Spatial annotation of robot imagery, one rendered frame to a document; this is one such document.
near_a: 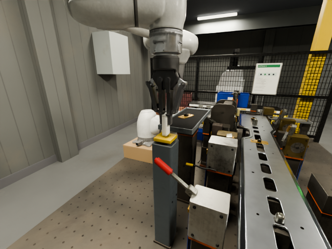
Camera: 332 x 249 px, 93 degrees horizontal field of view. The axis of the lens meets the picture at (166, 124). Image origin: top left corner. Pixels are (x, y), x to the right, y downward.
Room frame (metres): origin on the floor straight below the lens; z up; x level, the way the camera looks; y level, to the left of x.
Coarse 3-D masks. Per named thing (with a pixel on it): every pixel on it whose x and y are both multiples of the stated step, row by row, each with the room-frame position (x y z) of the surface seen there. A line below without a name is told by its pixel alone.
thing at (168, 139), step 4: (156, 136) 0.47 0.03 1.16; (160, 136) 0.47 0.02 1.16; (164, 136) 0.47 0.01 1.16; (168, 136) 0.47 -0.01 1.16; (172, 136) 0.47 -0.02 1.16; (176, 136) 0.49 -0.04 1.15; (156, 140) 0.46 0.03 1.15; (160, 140) 0.45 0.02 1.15; (164, 140) 0.45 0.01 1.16; (168, 140) 0.44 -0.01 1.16; (172, 140) 0.45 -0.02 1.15
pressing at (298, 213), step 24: (240, 120) 1.19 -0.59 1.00; (264, 120) 1.20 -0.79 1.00; (240, 144) 0.75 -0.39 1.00; (264, 144) 0.75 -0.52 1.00; (240, 168) 0.53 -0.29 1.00; (288, 168) 0.53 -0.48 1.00; (240, 192) 0.40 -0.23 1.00; (264, 192) 0.40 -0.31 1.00; (288, 192) 0.40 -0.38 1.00; (240, 216) 0.31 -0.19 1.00; (264, 216) 0.31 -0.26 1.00; (288, 216) 0.31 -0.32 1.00; (312, 216) 0.32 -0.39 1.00; (240, 240) 0.25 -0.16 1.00; (264, 240) 0.25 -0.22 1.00; (312, 240) 0.25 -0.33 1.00
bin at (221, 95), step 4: (220, 92) 1.80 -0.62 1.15; (224, 92) 1.79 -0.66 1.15; (228, 92) 1.77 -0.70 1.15; (232, 92) 1.75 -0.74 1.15; (240, 92) 1.72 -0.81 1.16; (244, 92) 1.71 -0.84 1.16; (220, 96) 1.65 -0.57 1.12; (224, 96) 1.64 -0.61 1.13; (228, 96) 1.62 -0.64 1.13; (232, 96) 1.61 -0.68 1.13; (240, 96) 1.58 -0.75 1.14; (244, 96) 1.56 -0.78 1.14; (248, 96) 1.55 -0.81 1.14; (240, 100) 1.57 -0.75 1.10; (244, 100) 1.56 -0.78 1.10; (248, 100) 1.55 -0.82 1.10; (240, 104) 1.57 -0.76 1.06; (244, 104) 1.56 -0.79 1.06
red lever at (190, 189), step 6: (156, 162) 0.37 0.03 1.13; (162, 162) 0.37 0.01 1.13; (162, 168) 0.36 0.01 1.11; (168, 168) 0.36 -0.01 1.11; (168, 174) 0.35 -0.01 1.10; (174, 174) 0.36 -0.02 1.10; (180, 180) 0.35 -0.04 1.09; (186, 186) 0.34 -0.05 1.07; (192, 186) 0.34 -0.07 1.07; (186, 192) 0.33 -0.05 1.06; (192, 192) 0.32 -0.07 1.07
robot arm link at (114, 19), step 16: (64, 0) 0.42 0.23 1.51; (80, 0) 0.40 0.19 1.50; (96, 0) 0.40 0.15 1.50; (112, 0) 0.41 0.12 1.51; (128, 0) 0.41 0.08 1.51; (80, 16) 0.42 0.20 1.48; (96, 16) 0.42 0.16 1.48; (112, 16) 0.42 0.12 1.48; (128, 16) 0.43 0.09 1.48; (128, 32) 0.65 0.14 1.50; (144, 32) 0.70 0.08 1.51
